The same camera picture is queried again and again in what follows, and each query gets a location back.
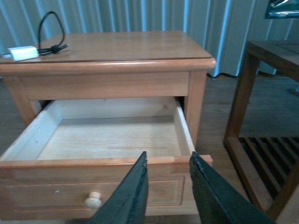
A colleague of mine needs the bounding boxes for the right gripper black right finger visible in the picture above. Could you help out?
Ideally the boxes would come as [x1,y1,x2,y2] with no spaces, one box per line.
[189,152,275,224]

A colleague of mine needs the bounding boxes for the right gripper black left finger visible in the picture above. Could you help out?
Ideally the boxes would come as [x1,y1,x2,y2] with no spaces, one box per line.
[89,151,149,224]

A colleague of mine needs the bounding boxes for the wooden drawer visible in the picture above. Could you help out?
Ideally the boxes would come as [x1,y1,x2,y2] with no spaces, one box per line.
[0,96,214,220]

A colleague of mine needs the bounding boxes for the black charger cable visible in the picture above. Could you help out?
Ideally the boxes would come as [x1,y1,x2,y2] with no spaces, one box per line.
[37,11,70,56]

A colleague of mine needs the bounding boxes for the white charger adapter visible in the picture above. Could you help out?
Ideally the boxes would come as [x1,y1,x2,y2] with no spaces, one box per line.
[8,46,39,61]

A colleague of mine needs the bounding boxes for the dark wooden side table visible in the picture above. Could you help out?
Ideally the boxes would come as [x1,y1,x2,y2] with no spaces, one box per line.
[223,41,299,224]

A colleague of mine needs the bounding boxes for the wooden nightstand cabinet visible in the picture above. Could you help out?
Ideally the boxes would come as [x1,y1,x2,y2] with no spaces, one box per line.
[0,31,216,143]

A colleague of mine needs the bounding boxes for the light grey pleated curtain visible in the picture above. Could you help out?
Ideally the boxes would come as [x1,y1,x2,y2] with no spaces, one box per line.
[0,0,299,77]

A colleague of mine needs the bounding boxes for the dark framed object on wall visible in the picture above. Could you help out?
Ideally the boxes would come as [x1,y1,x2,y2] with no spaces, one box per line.
[265,0,299,19]

